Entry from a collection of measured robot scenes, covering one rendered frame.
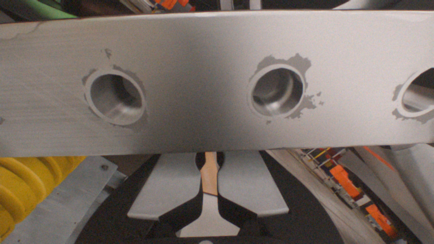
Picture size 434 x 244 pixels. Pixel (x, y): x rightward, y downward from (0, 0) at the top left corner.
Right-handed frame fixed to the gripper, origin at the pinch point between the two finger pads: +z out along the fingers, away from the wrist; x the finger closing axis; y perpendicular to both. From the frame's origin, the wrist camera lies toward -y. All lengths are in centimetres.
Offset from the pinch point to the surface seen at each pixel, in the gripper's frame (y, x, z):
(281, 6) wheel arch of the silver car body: -12.2, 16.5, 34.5
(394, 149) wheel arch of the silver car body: 5.4, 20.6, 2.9
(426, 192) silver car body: 13.0, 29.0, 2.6
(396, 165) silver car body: 8.6, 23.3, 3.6
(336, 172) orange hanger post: 242, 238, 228
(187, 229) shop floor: 75, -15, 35
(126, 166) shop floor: 47, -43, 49
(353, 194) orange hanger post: 245, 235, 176
